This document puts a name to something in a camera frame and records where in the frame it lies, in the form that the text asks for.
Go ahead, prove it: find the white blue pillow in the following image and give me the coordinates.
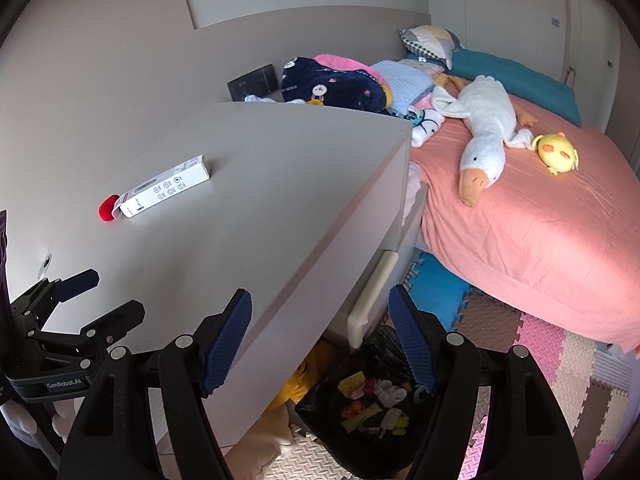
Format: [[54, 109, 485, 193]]
[[400, 57, 446, 73]]

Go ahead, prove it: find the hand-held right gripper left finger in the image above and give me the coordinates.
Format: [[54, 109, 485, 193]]
[[57, 287, 253, 480]]

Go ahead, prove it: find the black plastic bag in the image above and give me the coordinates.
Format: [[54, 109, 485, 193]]
[[295, 325, 441, 480]]

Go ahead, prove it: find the pale pink fluffy towel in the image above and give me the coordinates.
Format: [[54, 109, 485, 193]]
[[402, 162, 423, 226]]

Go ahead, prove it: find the teal pillow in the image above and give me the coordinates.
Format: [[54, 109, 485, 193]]
[[450, 48, 583, 128]]

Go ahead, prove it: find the grey ribbed mat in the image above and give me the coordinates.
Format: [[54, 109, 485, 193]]
[[590, 350, 636, 396]]

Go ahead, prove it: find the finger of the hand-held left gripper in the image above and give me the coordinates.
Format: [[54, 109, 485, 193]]
[[10, 268, 101, 331], [32, 299, 147, 362]]

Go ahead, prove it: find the light blue dotted blanket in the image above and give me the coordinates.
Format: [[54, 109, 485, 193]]
[[370, 60, 433, 113]]

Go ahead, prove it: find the navy printed blanket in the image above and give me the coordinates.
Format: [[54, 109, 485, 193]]
[[280, 57, 388, 111]]

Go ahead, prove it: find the grey white dresser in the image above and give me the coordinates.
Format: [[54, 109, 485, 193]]
[[10, 101, 416, 456]]

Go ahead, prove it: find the bed with pink sheet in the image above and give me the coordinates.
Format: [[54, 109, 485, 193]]
[[410, 97, 640, 353]]

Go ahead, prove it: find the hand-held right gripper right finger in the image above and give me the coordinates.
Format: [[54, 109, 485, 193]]
[[387, 284, 586, 480]]

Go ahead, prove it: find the pink cloth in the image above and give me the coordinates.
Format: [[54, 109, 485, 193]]
[[312, 53, 373, 78]]

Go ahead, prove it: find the cream plush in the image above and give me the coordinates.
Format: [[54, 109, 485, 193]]
[[220, 405, 301, 466]]

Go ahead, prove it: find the white printed box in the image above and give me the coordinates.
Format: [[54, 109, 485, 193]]
[[114, 155, 211, 219]]

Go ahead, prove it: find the low grey bedside cabinet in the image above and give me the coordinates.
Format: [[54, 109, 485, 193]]
[[320, 182, 431, 346]]

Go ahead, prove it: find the black wall panel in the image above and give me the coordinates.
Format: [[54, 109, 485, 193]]
[[226, 63, 276, 101]]

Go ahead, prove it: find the white goose plush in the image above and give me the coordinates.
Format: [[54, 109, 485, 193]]
[[431, 75, 538, 209]]

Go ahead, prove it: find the foam puzzle floor mat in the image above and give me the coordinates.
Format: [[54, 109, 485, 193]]
[[250, 250, 636, 480]]

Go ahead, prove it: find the cream drawer handle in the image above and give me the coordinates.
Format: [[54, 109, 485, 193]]
[[346, 250, 398, 348]]

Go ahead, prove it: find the yellow chick plush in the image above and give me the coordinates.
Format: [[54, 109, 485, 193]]
[[531, 131, 581, 177]]

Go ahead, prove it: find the red round item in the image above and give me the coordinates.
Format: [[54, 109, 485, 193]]
[[98, 193, 122, 222]]

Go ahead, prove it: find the patchwork pillow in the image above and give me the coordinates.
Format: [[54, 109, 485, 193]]
[[399, 25, 463, 67]]

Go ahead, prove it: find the person's left hand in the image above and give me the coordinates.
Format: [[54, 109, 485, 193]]
[[0, 400, 76, 456]]

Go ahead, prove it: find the yellow cloth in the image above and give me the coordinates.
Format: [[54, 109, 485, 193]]
[[265, 342, 336, 411]]

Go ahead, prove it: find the white cartoon print blanket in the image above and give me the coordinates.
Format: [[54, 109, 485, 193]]
[[411, 107, 446, 148]]

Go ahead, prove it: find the white plastic toy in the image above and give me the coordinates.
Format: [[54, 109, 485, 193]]
[[375, 380, 408, 406]]

